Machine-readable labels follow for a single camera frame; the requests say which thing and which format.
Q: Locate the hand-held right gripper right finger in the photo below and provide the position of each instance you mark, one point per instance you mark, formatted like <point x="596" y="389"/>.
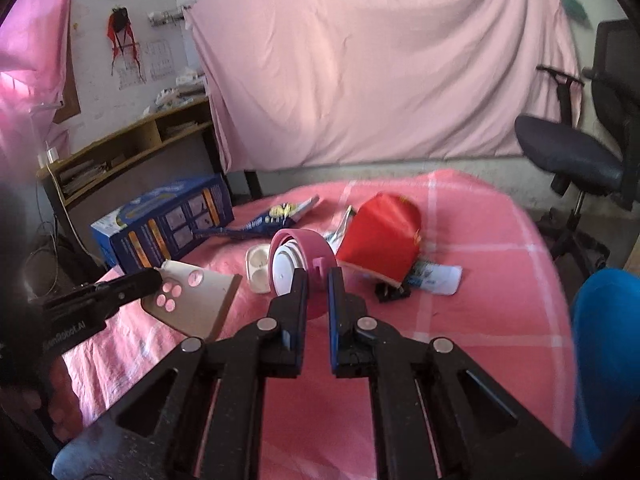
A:
<point x="334" y="317"/>

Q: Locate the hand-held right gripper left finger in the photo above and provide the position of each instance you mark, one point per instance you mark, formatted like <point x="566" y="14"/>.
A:
<point x="299" y="312"/>

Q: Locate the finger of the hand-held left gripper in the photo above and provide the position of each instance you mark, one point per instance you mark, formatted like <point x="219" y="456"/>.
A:
<point x="130" y="286"/>

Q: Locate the pink tape roll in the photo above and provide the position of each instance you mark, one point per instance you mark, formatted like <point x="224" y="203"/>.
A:
<point x="306" y="241"/>

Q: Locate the white packet with blue print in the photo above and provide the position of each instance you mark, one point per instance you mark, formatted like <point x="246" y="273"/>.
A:
<point x="440" y="278"/>

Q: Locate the person's left hand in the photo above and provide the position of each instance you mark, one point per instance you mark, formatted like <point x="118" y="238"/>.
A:
<point x="57" y="410"/>

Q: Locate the small white plastic case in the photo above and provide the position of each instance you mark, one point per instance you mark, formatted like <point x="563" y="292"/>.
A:
<point x="257" y="272"/>

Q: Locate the black clip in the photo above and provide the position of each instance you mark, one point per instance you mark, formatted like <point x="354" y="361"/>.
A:
<point x="392" y="293"/>

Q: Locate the blue cardboard box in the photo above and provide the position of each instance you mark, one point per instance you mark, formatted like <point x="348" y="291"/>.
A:
<point x="165" y="225"/>

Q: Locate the red bag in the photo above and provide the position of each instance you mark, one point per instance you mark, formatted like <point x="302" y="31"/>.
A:
<point x="380" y="240"/>

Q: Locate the blue snack packet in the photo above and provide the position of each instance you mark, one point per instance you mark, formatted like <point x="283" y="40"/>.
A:
<point x="260" y="225"/>

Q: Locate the stack of papers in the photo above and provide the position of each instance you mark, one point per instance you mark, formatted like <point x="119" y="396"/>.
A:
<point x="82" y="176"/>

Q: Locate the pink checked blanket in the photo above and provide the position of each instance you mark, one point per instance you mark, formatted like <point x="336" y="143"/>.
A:
<point x="475" y="320"/>

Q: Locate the wooden shelf desk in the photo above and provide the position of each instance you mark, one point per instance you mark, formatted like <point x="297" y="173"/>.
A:
<point x="135" y="135"/>

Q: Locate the white charger plug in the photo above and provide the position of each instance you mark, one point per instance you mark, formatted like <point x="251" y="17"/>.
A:
<point x="50" y="154"/>

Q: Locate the brown wooden board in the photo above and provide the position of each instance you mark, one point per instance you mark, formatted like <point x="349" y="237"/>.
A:
<point x="67" y="95"/>

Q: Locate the white items on shelf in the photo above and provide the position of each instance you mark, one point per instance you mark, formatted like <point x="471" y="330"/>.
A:
<point x="180" y="90"/>

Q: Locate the hung pink sheet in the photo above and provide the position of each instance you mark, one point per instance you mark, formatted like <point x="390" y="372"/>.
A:
<point x="380" y="60"/>

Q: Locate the red hanging ornament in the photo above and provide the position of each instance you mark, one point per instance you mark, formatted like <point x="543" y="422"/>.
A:
<point x="119" y="22"/>

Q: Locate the pink window curtain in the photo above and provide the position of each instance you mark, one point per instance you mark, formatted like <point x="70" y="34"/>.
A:
<point x="30" y="35"/>

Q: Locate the black office chair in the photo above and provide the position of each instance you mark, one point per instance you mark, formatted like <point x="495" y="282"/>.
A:
<point x="565" y="152"/>

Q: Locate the wall calendar sheet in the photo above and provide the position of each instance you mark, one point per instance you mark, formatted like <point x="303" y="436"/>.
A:
<point x="157" y="57"/>

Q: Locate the wall rack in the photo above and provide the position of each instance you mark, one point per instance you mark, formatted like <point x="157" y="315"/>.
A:
<point x="165" y="17"/>

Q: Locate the green wall decoration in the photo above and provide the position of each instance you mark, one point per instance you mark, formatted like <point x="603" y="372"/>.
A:
<point x="574" y="4"/>

